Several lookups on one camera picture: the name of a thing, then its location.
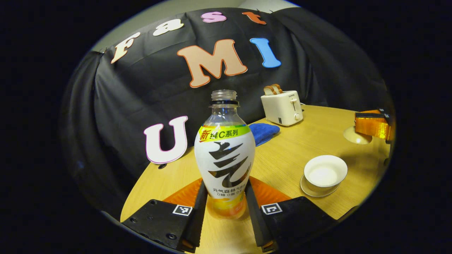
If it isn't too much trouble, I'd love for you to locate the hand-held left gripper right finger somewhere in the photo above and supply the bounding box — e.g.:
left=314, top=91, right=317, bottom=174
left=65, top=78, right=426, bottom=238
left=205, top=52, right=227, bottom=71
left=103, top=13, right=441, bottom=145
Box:
left=245, top=178, right=338, bottom=253

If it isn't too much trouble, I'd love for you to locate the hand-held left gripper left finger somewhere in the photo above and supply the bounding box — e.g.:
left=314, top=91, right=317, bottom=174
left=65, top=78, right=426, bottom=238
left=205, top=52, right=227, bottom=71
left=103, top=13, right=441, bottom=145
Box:
left=120, top=177, right=209, bottom=253

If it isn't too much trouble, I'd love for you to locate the cream teacup lid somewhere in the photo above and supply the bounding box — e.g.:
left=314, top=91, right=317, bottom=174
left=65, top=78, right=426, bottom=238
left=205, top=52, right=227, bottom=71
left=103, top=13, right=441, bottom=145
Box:
left=343, top=125, right=373, bottom=145

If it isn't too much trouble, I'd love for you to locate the white label water bottle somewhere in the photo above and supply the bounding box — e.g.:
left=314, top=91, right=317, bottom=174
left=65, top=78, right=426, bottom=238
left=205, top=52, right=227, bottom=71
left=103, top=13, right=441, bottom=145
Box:
left=194, top=90, right=256, bottom=220

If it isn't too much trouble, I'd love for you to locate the cream teacup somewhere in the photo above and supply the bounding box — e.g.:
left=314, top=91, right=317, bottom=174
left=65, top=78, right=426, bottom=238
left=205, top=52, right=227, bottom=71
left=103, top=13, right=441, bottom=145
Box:
left=304, top=155, right=348, bottom=193

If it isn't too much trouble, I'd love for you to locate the cream saucer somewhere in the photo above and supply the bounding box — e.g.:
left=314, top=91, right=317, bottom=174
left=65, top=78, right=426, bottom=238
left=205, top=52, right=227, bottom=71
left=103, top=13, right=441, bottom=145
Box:
left=300, top=175, right=341, bottom=197

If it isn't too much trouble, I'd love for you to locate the blue towel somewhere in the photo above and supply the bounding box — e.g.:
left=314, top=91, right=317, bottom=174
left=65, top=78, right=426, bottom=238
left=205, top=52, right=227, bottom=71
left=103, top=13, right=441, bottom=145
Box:
left=248, top=123, right=280, bottom=147

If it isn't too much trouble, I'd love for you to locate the white toaster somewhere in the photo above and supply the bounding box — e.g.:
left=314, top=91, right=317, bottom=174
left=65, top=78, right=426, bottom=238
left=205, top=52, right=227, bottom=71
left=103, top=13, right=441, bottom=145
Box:
left=261, top=90, right=304, bottom=127

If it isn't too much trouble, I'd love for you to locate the black backdrop cloth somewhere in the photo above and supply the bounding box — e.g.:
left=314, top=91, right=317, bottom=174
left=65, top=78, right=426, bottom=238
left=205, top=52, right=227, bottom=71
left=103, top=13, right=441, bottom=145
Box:
left=60, top=7, right=394, bottom=219

